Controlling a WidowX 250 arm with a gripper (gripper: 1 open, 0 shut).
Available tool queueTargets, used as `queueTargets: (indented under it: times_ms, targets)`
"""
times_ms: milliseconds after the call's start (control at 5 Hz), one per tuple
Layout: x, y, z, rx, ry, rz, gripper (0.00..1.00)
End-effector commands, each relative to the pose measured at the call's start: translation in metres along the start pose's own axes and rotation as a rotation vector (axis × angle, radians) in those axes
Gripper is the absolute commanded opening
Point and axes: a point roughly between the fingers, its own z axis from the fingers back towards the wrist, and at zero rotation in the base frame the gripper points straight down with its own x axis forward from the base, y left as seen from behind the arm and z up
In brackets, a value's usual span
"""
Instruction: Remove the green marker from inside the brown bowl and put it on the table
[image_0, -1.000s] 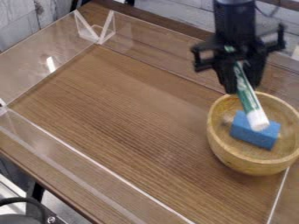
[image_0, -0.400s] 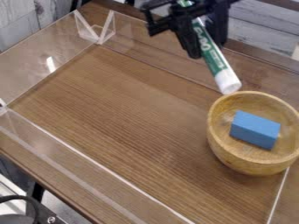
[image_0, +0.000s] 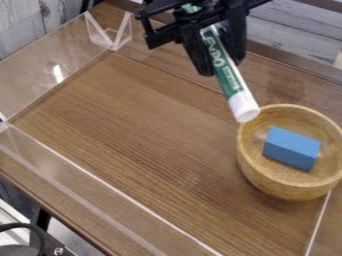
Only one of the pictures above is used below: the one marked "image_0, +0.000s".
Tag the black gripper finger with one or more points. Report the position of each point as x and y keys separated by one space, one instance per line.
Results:
x=197 y=49
x=235 y=31

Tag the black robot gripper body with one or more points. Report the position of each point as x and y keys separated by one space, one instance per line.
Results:
x=164 y=16

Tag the green and white marker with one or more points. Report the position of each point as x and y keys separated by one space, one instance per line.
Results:
x=241 y=100

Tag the brown wooden bowl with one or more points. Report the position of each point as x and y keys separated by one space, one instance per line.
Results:
x=277 y=179

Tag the blue foam block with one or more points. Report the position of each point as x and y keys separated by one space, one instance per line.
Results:
x=292 y=148

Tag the black metal table leg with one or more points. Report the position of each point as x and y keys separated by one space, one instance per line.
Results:
x=44 y=219

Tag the black clamp with bolt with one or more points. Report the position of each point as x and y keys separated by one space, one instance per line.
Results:
x=56 y=248

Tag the clear acrylic tray wall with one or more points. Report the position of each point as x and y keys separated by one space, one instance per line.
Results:
x=121 y=142

